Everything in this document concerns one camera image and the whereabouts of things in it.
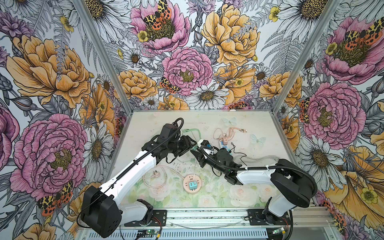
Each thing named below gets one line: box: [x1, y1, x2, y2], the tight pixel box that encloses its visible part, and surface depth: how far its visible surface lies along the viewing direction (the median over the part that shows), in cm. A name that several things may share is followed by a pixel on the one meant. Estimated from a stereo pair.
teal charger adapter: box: [189, 181, 198, 191], surface depth 79 cm
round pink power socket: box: [183, 174, 202, 195], surface depth 85 cm
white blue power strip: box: [219, 141, 229, 150], surface depth 101 cm
